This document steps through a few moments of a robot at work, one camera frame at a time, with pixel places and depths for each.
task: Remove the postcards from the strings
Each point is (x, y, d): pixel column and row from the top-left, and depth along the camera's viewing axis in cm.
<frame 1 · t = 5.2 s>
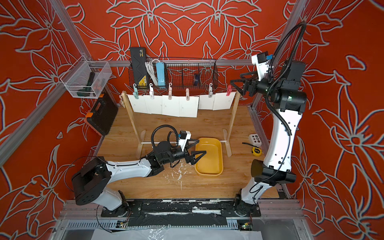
left hand: (202, 146, 70), fingers open
right hand: (233, 77, 58), fingers open
wooden string rack: (139, 140, 94), point 7 cm above the table
black orange tool case: (103, 116, 94), point 17 cm above the table
white button box: (254, 140, 97), point 4 cm above the table
white postcard: (188, 108, 73), point 35 cm above the table

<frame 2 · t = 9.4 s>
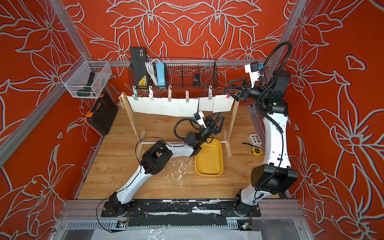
left hand: (222, 115, 73), fingers open
right hand: (224, 87, 61), fingers open
the named things where they were.

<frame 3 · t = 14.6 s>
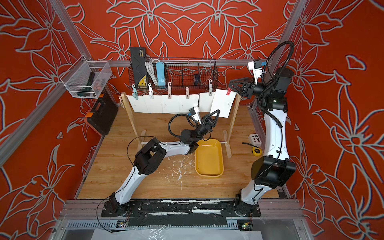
left hand: (219, 111, 69), fingers closed
right hand: (227, 86, 61), fingers open
the named things where they were.

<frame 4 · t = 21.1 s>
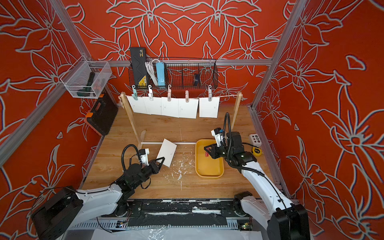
left hand: (165, 158, 80), fingers closed
right hand: (203, 148, 77), fingers closed
white postcard 2: (167, 150, 89), point 7 cm above the table
the other named things where they were.

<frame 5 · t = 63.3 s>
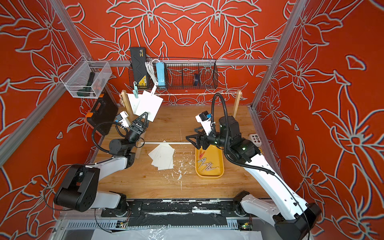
left hand: (148, 115, 68), fingers open
right hand: (187, 134, 63), fingers open
white postcard: (163, 163, 91), on the table
pink clothespin: (209, 168, 87), point 2 cm above the table
pink clothespin 2: (209, 165, 88), point 2 cm above the table
white postcard 3: (163, 153, 94), on the table
